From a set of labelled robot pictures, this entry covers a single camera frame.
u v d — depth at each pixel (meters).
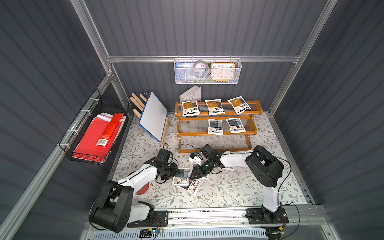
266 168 0.52
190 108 0.81
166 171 0.74
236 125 0.91
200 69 0.89
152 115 1.08
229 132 0.89
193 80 0.88
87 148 0.67
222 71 0.88
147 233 0.72
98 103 0.80
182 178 0.85
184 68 0.89
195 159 0.85
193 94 0.99
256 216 0.74
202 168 0.81
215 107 0.82
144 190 0.83
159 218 0.72
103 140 0.69
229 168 0.91
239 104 0.82
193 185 0.83
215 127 0.91
